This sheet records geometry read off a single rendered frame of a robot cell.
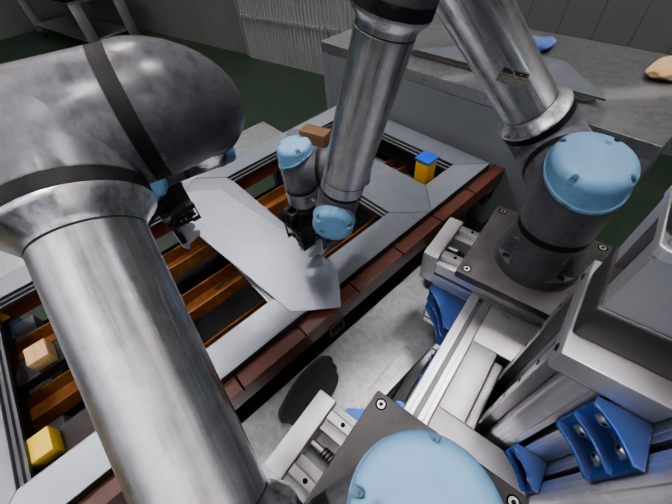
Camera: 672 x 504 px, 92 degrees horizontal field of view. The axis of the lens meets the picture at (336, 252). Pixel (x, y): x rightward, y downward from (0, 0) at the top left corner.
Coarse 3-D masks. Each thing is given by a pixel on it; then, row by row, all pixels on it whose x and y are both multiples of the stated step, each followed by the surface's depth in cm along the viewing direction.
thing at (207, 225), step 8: (232, 200) 112; (224, 208) 110; (232, 208) 110; (240, 208) 109; (208, 216) 108; (216, 216) 108; (224, 216) 107; (232, 216) 107; (200, 224) 106; (208, 224) 105; (216, 224) 105; (208, 232) 103
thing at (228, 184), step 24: (408, 144) 126; (240, 192) 115; (456, 192) 108; (264, 216) 106; (24, 288) 95; (0, 336) 87; (0, 360) 81; (0, 384) 77; (24, 432) 71; (24, 456) 67; (24, 480) 64; (96, 480) 62
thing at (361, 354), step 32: (416, 288) 103; (384, 320) 97; (416, 320) 96; (352, 352) 91; (384, 352) 90; (416, 352) 90; (288, 384) 87; (352, 384) 86; (256, 416) 82; (256, 448) 78
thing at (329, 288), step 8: (336, 272) 89; (328, 280) 87; (336, 280) 87; (320, 288) 86; (328, 288) 86; (336, 288) 86; (312, 296) 85; (320, 296) 84; (328, 296) 84; (304, 304) 83; (312, 304) 83; (320, 304) 83
